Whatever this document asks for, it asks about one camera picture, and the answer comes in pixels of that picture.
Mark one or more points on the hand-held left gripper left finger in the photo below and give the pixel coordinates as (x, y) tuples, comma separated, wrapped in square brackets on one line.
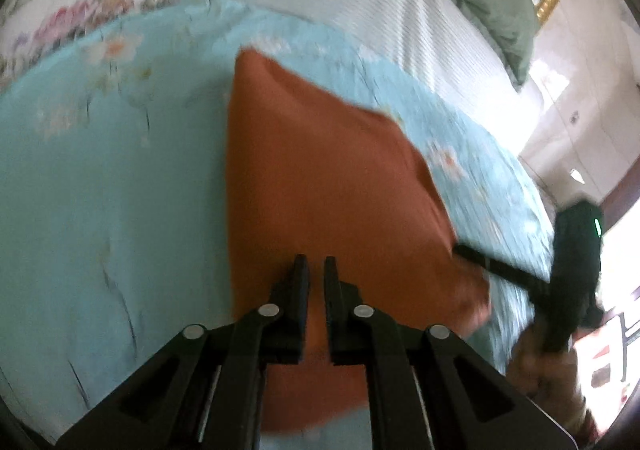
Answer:
[(300, 290)]

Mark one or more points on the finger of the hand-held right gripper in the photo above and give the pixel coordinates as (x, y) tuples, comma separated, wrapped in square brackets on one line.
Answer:
[(500, 270)]

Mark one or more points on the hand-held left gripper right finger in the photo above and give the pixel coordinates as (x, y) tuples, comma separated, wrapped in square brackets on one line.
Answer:
[(332, 290)]

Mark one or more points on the orange knit sweater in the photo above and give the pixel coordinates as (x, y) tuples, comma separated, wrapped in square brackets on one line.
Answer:
[(325, 180)]

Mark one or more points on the person's right hand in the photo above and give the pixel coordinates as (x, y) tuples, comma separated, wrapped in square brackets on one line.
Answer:
[(545, 375)]

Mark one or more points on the light blue floral bedsheet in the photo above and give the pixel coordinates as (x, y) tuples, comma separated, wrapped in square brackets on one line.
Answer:
[(100, 180)]

